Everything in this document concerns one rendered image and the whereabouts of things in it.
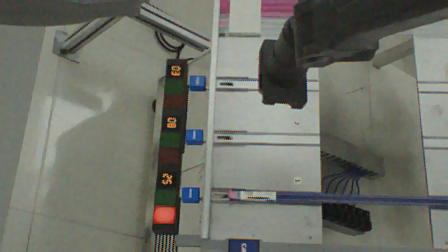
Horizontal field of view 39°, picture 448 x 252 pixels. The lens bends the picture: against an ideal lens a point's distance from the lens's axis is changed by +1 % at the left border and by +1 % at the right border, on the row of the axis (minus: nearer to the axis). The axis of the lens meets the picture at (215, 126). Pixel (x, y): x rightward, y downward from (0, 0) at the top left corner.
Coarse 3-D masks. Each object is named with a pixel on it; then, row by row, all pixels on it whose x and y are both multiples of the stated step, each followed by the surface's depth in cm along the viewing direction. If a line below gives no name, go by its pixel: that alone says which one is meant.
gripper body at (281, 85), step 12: (264, 48) 93; (264, 60) 92; (276, 60) 87; (264, 72) 92; (276, 72) 88; (288, 72) 87; (300, 72) 87; (264, 84) 91; (276, 84) 91; (288, 84) 90; (300, 84) 92; (264, 96) 90; (276, 96) 90; (288, 96) 91; (300, 96) 91
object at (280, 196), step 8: (232, 192) 109; (240, 192) 109; (280, 192) 109; (288, 192) 109; (280, 200) 109; (288, 200) 108; (296, 200) 108; (304, 200) 108; (312, 200) 108; (320, 200) 108; (328, 200) 108; (336, 200) 108; (344, 200) 108; (352, 200) 108; (360, 200) 108; (368, 200) 107; (376, 200) 107; (384, 200) 107; (392, 200) 107; (400, 200) 107; (408, 200) 107; (416, 200) 107; (424, 200) 107; (432, 200) 107; (440, 200) 107
